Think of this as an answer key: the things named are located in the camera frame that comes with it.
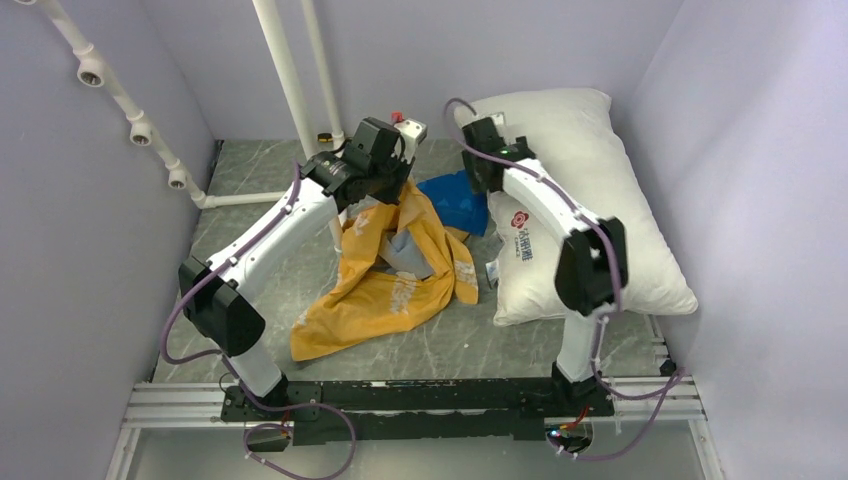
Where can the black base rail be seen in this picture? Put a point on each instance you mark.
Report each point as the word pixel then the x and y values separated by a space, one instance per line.
pixel 518 408

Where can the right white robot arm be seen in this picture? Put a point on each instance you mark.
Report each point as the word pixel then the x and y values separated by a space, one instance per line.
pixel 591 270

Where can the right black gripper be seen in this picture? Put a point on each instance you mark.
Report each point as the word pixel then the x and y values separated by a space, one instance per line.
pixel 470 165

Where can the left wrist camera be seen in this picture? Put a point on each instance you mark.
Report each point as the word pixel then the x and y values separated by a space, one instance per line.
pixel 412 134

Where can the yellow and blue pillowcase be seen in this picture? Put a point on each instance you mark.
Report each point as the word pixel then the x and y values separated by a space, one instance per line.
pixel 399 267

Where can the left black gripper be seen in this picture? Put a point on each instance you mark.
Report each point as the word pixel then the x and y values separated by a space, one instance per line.
pixel 394 195

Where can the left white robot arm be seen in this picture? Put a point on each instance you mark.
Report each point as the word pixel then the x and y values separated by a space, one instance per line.
pixel 219 292

